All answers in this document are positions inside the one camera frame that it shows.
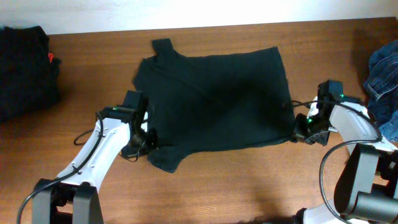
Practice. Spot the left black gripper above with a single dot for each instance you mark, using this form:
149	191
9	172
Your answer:
130	153

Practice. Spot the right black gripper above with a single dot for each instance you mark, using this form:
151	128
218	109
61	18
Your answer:
299	132

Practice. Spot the dark green t-shirt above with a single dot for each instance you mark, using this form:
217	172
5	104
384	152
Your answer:
214	103

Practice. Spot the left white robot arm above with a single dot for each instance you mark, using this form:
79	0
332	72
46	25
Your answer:
73	196

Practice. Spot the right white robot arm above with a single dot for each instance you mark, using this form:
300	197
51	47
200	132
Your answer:
366	191

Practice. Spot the blue denim jeans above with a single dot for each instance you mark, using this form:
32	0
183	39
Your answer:
381	87

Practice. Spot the black folded garment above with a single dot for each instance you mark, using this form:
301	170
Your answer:
29	72

